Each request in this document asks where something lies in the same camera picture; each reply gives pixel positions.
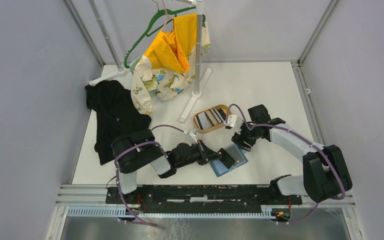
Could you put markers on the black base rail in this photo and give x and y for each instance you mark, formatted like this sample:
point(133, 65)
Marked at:
point(202, 199)

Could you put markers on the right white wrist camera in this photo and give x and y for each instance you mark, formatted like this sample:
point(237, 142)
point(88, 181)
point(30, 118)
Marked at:
point(233, 122)

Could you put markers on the yellow dinosaur print jacket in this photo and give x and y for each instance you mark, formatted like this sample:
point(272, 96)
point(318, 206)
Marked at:
point(167, 67)

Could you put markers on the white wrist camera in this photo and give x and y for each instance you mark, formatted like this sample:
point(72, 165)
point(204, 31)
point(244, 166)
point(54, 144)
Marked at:
point(233, 122)
point(192, 135)

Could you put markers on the oval wooden card tray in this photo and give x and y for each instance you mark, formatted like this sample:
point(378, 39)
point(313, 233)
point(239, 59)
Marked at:
point(217, 115)

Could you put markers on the black garment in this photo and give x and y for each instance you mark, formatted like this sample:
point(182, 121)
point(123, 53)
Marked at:
point(116, 115)

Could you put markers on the blue card holder wallet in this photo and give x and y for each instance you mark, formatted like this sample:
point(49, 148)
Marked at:
point(220, 170)

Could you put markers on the white metal clothes rack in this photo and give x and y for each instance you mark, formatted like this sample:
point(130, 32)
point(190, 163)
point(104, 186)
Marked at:
point(203, 45)

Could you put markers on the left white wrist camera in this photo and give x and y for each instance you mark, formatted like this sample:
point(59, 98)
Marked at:
point(192, 135)

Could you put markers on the green clothes hanger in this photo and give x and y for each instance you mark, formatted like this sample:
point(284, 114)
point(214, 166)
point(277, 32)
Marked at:
point(148, 32)

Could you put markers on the dark credit card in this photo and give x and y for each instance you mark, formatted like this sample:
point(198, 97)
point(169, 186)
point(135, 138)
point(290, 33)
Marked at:
point(237, 154)
point(227, 160)

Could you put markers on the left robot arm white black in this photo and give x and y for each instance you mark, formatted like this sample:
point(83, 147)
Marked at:
point(134, 151)

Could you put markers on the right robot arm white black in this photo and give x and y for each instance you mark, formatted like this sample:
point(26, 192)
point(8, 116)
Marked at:
point(324, 171)

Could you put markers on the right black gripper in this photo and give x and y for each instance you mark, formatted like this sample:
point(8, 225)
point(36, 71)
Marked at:
point(239, 137)

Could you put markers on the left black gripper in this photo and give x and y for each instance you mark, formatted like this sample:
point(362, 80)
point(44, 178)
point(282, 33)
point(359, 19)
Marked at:
point(206, 154)

